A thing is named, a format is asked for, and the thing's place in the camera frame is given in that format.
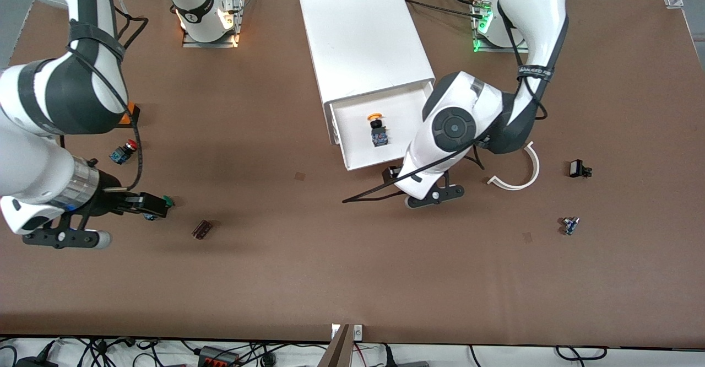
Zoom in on yellow push button switch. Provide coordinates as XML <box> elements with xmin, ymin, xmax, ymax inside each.
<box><xmin>366</xmin><ymin>113</ymin><xmax>390</xmax><ymax>148</ymax></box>

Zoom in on white plastic drawer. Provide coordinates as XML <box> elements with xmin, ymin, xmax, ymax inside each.
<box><xmin>329</xmin><ymin>82</ymin><xmax>436</xmax><ymax>172</ymax></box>

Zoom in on white drawer cabinet housing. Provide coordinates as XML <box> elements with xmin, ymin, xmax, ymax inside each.
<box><xmin>298</xmin><ymin>0</ymin><xmax>436</xmax><ymax>145</ymax></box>

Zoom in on white curved plastic strip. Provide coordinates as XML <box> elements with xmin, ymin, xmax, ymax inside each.
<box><xmin>487</xmin><ymin>141</ymin><xmax>541</xmax><ymax>191</ymax></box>

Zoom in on black power strip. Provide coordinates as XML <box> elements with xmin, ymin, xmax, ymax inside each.
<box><xmin>197</xmin><ymin>346</ymin><xmax>241</xmax><ymax>367</ymax></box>

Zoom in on green push button switch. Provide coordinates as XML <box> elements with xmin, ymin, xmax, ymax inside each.
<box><xmin>144</xmin><ymin>195</ymin><xmax>176</xmax><ymax>222</ymax></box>

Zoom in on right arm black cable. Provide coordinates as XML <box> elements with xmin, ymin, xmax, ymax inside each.
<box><xmin>55</xmin><ymin>0</ymin><xmax>149</xmax><ymax>191</ymax></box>

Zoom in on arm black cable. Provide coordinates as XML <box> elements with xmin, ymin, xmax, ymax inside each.
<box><xmin>55</xmin><ymin>0</ymin><xmax>149</xmax><ymax>191</ymax></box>
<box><xmin>341</xmin><ymin>0</ymin><xmax>551</xmax><ymax>204</ymax></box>

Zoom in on red push button switch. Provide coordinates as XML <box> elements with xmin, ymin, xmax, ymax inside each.
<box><xmin>109</xmin><ymin>139</ymin><xmax>141</xmax><ymax>165</ymax></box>

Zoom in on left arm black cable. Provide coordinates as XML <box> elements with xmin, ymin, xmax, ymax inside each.
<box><xmin>341</xmin><ymin>0</ymin><xmax>551</xmax><ymax>204</ymax></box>

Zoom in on small metal bracket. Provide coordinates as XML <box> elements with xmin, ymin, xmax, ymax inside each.
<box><xmin>330</xmin><ymin>324</ymin><xmax>364</xmax><ymax>341</ymax></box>

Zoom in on black cable loop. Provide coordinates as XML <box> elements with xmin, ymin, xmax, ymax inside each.
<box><xmin>555</xmin><ymin>346</ymin><xmax>608</xmax><ymax>361</ymax></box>

